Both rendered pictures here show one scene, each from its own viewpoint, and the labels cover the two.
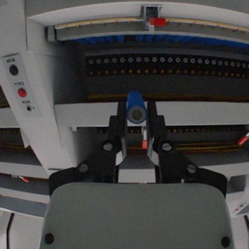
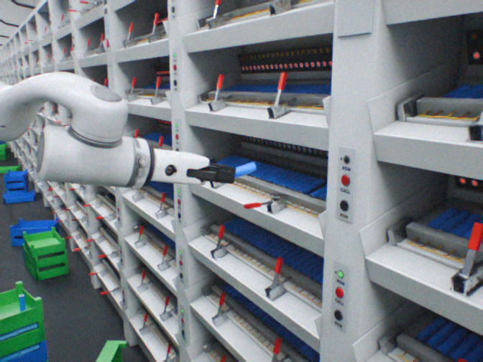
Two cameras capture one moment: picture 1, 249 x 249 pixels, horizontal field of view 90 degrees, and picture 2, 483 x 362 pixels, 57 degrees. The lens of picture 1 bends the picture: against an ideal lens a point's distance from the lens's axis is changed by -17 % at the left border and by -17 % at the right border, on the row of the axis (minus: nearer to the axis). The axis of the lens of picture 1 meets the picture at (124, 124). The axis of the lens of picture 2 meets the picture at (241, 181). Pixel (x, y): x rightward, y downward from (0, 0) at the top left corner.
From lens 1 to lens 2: 81 cm
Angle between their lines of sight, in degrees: 77
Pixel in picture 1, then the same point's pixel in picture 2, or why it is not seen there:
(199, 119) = (244, 121)
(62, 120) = (325, 134)
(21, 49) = (333, 219)
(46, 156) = (360, 70)
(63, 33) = not seen: hidden behind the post
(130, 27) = (294, 199)
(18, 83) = (345, 191)
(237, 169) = (207, 41)
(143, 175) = (274, 30)
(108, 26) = (305, 204)
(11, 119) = (384, 146)
